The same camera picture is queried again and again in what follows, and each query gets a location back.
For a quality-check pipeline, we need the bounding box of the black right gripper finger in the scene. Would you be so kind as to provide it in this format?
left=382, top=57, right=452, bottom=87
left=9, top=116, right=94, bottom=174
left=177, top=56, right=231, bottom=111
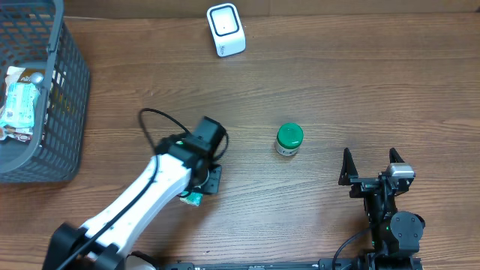
left=389, top=148, right=404, bottom=164
left=338, top=148, right=359, bottom=186

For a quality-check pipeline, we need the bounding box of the teal tissue pack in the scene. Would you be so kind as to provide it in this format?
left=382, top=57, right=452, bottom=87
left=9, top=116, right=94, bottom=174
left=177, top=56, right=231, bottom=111
left=179, top=191, right=203, bottom=207

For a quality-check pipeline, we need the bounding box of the green lid white jar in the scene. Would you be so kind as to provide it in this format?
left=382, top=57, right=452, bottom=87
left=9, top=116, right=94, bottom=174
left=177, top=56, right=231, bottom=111
left=274, top=123, right=304, bottom=156

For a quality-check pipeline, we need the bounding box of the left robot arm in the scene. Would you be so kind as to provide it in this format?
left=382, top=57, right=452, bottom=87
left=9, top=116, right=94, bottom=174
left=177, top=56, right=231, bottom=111
left=43, top=117, right=227, bottom=270

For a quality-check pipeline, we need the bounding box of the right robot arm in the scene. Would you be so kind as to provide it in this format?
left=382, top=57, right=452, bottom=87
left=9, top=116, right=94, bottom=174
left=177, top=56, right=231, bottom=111
left=331, top=148, right=425, bottom=270

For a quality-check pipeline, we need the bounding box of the white barcode scanner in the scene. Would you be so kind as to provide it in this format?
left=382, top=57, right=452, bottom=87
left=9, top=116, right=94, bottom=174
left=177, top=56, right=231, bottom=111
left=206, top=3, right=246, bottom=58

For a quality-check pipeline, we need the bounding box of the silver round ball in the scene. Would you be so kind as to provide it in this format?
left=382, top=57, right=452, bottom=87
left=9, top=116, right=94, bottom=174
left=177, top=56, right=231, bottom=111
left=30, top=72, right=44, bottom=85

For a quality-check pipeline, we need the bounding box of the teal white snack packet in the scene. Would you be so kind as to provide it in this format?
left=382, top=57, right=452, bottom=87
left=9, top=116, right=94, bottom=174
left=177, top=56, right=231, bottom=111
left=1, top=82, right=40, bottom=128

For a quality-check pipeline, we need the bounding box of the brown snack packet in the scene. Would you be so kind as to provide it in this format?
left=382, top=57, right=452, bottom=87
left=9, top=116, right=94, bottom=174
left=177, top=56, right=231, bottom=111
left=5, top=66, right=44, bottom=84

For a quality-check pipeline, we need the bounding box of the grey plastic mesh basket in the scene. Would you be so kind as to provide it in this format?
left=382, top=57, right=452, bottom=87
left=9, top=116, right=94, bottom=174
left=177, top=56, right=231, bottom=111
left=1, top=0, right=91, bottom=183

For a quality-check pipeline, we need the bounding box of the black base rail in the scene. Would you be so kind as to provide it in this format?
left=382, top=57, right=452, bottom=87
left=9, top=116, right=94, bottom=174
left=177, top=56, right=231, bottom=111
left=160, top=258, right=424, bottom=270

